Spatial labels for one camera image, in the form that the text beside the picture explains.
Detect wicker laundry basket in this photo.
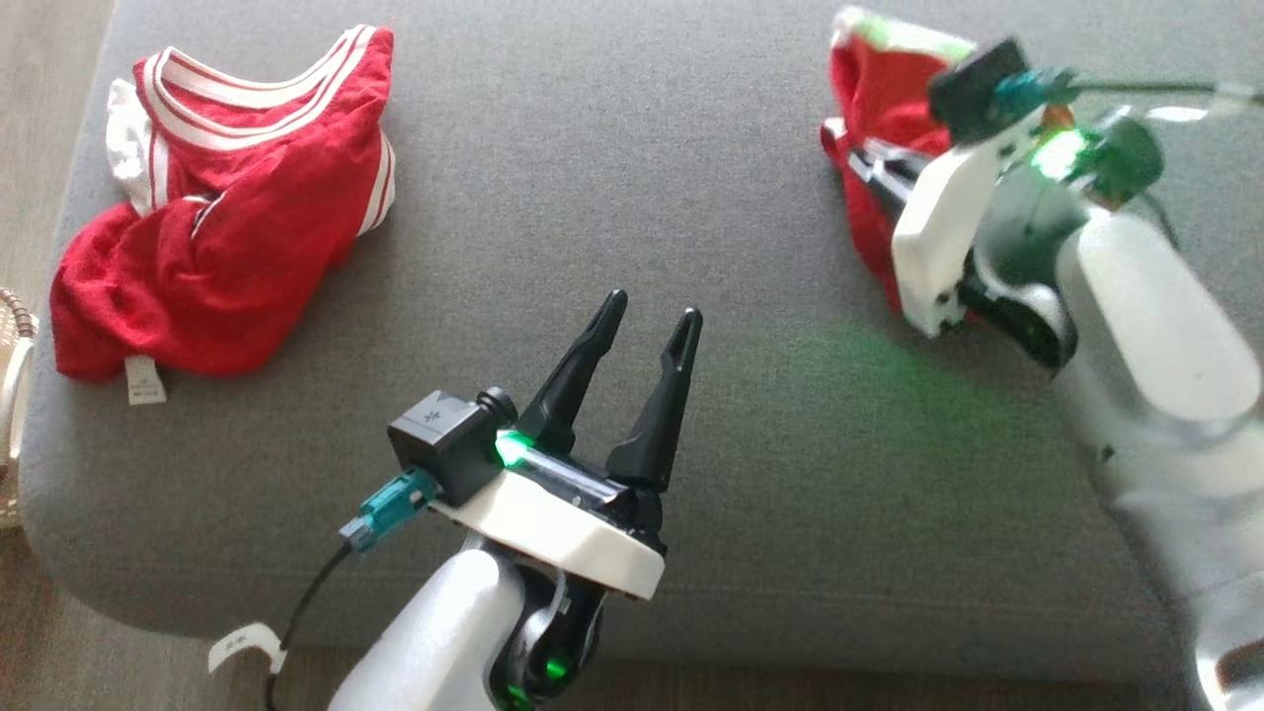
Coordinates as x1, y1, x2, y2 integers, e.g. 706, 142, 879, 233
0, 286, 40, 531

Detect black right cable teal plug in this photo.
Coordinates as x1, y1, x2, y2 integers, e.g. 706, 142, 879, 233
992, 65, 1264, 112

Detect red shirt with white sleeves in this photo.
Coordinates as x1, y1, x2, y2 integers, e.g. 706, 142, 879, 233
49, 25, 398, 406

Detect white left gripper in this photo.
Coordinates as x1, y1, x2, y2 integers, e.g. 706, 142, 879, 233
433, 287, 705, 603

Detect grey sofa seat cushion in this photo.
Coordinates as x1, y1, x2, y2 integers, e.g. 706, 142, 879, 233
20, 0, 1264, 687

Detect red shorts with white waistband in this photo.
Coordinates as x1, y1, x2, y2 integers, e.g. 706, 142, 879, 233
820, 6, 981, 317

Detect black left cable teal plug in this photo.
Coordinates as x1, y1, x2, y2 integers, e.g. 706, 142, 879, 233
207, 467, 442, 711

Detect black cable teal plug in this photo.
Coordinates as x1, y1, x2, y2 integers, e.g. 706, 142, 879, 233
207, 467, 442, 711
992, 65, 1264, 112

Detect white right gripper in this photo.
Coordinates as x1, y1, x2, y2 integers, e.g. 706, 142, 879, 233
845, 107, 1050, 341

